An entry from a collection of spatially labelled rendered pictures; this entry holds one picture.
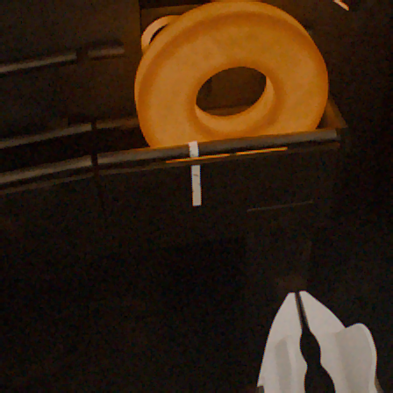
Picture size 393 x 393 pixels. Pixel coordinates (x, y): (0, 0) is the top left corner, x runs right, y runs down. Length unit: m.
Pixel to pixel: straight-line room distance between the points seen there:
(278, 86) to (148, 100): 0.10
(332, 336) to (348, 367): 0.02
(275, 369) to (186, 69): 0.26
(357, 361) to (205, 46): 0.28
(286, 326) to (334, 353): 0.03
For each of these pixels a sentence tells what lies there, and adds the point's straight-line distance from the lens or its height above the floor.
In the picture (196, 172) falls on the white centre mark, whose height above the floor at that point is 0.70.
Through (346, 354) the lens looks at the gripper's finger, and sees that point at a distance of 0.38.
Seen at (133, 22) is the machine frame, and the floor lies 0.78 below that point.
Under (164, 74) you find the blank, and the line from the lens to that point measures 0.55.
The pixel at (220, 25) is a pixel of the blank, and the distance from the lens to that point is 0.54.
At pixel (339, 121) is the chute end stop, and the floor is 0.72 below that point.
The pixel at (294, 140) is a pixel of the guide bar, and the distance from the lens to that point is 0.58.
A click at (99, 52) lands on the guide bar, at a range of 0.61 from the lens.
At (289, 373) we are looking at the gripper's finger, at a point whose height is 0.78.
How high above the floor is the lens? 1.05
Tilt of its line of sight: 40 degrees down
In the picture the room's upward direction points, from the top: 1 degrees clockwise
